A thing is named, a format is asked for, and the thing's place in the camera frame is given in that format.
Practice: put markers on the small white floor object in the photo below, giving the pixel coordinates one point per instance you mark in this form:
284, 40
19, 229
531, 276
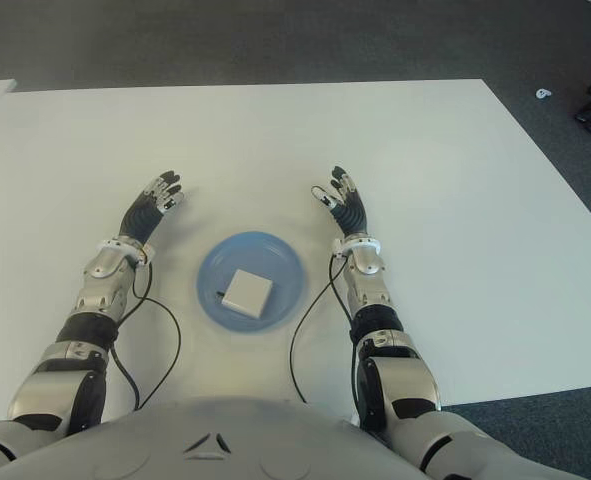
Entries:
542, 93

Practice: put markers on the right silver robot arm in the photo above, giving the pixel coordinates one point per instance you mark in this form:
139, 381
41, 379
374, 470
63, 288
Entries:
400, 365

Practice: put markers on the white wall charger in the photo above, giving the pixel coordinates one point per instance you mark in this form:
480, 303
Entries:
247, 292

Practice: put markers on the blue plastic plate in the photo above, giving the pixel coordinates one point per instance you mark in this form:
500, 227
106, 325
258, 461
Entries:
285, 270

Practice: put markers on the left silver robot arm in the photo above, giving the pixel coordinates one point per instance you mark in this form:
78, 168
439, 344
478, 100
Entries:
60, 370

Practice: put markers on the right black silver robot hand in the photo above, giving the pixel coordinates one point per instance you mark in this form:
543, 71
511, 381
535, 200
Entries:
350, 212

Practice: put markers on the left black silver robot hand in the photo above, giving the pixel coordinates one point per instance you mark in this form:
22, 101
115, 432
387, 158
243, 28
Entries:
140, 215

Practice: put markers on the grey robot torso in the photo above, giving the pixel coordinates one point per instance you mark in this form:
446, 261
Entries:
200, 440

